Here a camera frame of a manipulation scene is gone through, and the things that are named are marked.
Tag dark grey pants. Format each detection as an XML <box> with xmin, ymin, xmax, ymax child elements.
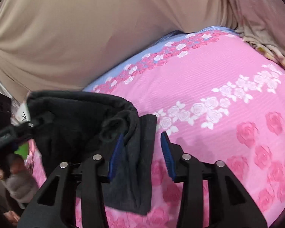
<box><xmin>27</xmin><ymin>91</ymin><xmax>157</xmax><ymax>215</ymax></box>

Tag person's left hand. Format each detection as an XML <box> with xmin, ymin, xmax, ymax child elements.
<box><xmin>0</xmin><ymin>154</ymin><xmax>39</xmax><ymax>204</ymax></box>

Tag white cartoon pillow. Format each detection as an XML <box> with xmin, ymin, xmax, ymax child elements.
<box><xmin>11</xmin><ymin>98</ymin><xmax>31</xmax><ymax>125</ymax></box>

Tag pink rose bed sheet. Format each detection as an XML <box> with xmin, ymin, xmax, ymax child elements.
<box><xmin>25</xmin><ymin>26</ymin><xmax>285</xmax><ymax>228</ymax></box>

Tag pale fleece blanket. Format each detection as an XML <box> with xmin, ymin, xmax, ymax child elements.
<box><xmin>229</xmin><ymin>0</ymin><xmax>285</xmax><ymax>69</ymax></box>

